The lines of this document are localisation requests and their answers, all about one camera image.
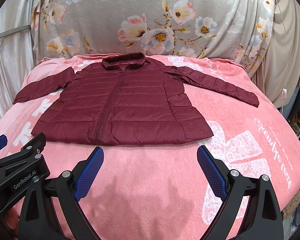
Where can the grey floral blanket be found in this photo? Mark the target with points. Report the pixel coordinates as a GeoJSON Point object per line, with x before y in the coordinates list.
{"type": "Point", "coordinates": [239, 30]}

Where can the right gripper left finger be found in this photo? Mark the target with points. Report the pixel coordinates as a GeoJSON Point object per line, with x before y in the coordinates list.
{"type": "Point", "coordinates": [38, 219]}

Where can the maroon quilted puffer jacket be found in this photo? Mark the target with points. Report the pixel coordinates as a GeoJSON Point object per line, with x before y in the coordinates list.
{"type": "Point", "coordinates": [128, 99]}

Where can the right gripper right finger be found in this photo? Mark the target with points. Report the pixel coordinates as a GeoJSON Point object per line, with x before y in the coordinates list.
{"type": "Point", "coordinates": [262, 218]}

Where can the white satin curtain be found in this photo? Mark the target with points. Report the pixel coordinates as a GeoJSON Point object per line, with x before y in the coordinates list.
{"type": "Point", "coordinates": [16, 54]}

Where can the beige curtain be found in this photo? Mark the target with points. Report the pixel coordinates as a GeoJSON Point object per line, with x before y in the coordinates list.
{"type": "Point", "coordinates": [279, 73]}

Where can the pink bow-print blanket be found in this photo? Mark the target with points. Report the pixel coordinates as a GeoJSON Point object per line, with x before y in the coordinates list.
{"type": "Point", "coordinates": [160, 192]}

